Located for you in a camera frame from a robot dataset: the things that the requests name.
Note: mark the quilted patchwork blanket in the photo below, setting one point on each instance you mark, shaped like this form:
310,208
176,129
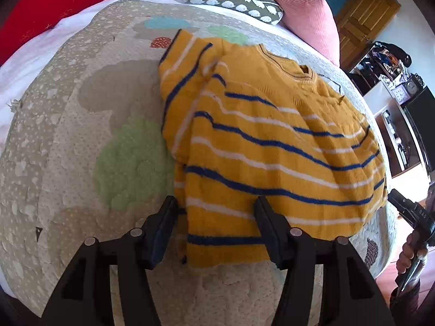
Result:
85,125

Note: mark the white television cabinet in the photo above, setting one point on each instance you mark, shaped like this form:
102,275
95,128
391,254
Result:
378,98

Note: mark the person's right hand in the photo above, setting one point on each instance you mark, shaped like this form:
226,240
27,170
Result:
407,251

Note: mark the wooden panel door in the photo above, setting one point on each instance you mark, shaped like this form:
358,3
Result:
367,20

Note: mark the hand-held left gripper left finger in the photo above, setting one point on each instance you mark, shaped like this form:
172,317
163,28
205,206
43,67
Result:
163,237

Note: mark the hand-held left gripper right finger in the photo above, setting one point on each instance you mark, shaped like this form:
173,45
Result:
272,237

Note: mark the open rack with clothes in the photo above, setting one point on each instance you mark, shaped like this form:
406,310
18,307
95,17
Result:
370,71

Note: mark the red patterned duvet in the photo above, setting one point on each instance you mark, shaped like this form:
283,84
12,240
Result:
51,0

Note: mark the pink ribbed pillow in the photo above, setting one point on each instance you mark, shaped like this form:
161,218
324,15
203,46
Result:
306,13

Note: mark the yellow striped knit sweater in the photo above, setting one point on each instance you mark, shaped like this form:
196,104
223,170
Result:
272,125

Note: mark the black television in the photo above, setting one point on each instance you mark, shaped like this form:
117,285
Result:
421,125

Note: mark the white bed sheet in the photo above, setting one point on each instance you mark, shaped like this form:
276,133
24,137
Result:
34,51

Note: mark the purple table clock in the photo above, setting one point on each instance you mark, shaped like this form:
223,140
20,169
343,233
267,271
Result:
411,86

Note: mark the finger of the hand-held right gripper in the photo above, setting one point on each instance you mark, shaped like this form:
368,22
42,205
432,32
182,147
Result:
402,205

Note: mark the black bag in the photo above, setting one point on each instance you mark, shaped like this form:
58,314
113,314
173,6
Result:
396,52

